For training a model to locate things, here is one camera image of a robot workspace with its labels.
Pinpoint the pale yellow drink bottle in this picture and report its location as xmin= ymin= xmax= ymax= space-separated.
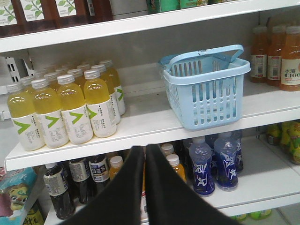
xmin=31 ymin=79 xmax=69 ymax=148
xmin=57 ymin=75 xmax=93 ymax=144
xmin=7 ymin=82 xmax=45 ymax=151
xmin=83 ymin=69 xmax=117 ymax=138

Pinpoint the white metal shelving unit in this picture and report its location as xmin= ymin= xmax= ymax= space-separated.
xmin=0 ymin=0 xmax=300 ymax=225

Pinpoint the orange vitamin drink bottle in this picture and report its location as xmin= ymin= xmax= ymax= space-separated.
xmin=166 ymin=154 xmax=187 ymax=183
xmin=109 ymin=156 xmax=124 ymax=180

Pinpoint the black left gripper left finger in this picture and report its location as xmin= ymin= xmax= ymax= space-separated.
xmin=60 ymin=146 xmax=144 ymax=225

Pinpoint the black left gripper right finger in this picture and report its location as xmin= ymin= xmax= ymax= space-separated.
xmin=145 ymin=144 xmax=237 ymax=225

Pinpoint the orange C100 juice bottle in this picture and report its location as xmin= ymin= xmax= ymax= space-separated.
xmin=250 ymin=26 xmax=269 ymax=83
xmin=279 ymin=25 xmax=300 ymax=91
xmin=267 ymin=25 xmax=286 ymax=87

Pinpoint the dark tea bottle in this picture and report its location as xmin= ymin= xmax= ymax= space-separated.
xmin=43 ymin=163 xmax=75 ymax=219
xmin=68 ymin=157 xmax=94 ymax=204
xmin=89 ymin=154 xmax=110 ymax=192

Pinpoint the light blue plastic basket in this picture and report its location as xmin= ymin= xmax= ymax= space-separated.
xmin=157 ymin=45 xmax=251 ymax=130

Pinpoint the blue sports drink bottle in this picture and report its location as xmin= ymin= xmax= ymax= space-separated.
xmin=232 ymin=129 xmax=243 ymax=173
xmin=189 ymin=136 xmax=215 ymax=196
xmin=214 ymin=131 xmax=238 ymax=191

